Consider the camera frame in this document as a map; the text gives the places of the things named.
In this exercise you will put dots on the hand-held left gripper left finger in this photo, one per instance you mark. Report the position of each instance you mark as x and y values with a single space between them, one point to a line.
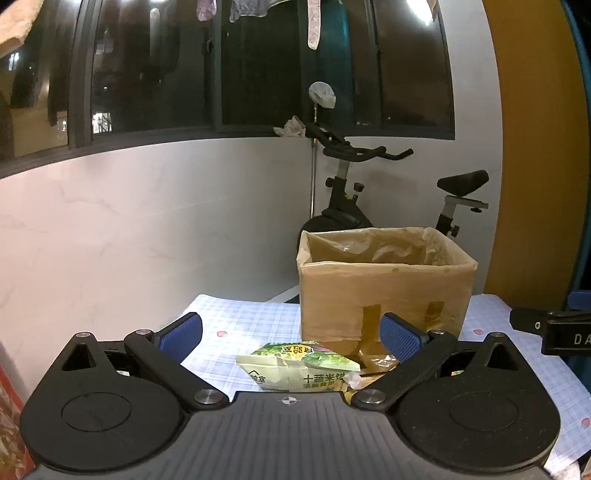
182 336

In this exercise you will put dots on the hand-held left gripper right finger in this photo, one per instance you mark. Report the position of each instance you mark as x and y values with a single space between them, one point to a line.
400 340

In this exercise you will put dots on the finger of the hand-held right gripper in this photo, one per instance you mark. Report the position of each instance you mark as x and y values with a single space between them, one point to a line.
526 321
579 300

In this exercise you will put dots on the cardboard box with plastic liner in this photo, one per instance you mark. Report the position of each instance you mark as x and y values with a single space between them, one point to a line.
332 295

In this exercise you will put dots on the white and green snack packet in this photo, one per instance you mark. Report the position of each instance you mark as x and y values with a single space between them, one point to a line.
295 369

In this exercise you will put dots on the brown snack wrapper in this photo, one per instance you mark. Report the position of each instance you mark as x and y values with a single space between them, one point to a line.
375 362

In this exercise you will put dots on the white crumpled wrapper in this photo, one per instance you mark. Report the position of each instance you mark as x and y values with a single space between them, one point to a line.
353 380

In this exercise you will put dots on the plaid tablecloth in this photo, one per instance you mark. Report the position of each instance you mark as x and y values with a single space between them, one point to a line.
249 318

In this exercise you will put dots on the black exercise bike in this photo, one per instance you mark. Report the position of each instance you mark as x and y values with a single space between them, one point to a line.
340 210

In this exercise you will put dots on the yellow wooden door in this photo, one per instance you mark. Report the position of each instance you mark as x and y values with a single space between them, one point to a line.
531 138

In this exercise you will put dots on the silver metal pole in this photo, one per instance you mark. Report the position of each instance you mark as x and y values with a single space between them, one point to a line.
314 175

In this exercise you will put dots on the red printed bag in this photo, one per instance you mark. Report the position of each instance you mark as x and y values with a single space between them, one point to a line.
10 415

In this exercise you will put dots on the crumpled white cloth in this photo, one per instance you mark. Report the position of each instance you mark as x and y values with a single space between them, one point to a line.
291 128

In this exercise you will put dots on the white plastic bag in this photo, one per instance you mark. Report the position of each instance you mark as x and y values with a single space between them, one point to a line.
322 93

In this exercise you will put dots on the long pale hanging sock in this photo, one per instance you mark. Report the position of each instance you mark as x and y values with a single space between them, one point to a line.
313 27

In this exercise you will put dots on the pale hanging garment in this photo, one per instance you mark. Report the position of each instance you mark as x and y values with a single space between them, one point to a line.
206 9

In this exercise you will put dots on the grey hanging garment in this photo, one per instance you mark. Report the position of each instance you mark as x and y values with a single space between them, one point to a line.
249 8

